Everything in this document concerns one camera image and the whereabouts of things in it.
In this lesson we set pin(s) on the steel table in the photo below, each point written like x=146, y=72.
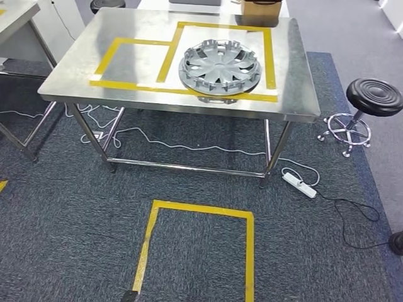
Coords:
x=12, y=16

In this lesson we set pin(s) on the yellow bench tape strip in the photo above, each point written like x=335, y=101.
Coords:
x=126, y=86

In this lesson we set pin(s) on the yellow floor tape square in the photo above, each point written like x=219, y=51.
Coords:
x=2, y=185
x=201, y=208

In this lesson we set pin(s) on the cardboard box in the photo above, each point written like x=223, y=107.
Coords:
x=261, y=7

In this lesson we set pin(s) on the grey plastic wheel hubcap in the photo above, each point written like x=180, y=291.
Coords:
x=220, y=68

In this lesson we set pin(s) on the black round floor device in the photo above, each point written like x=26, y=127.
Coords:
x=397, y=244

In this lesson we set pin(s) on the large yellow bench tape rectangle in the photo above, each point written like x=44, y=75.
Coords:
x=220, y=27

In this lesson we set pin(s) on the chrome chair base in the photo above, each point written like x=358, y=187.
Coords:
x=349, y=129

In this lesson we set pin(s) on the white power strip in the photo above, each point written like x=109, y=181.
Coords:
x=299, y=185

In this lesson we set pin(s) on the black robot foot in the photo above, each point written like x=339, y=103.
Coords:
x=129, y=296

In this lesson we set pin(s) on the small floor power socket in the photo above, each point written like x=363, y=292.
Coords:
x=98, y=136

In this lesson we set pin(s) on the white partition with light strips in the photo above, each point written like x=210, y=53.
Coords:
x=393, y=12

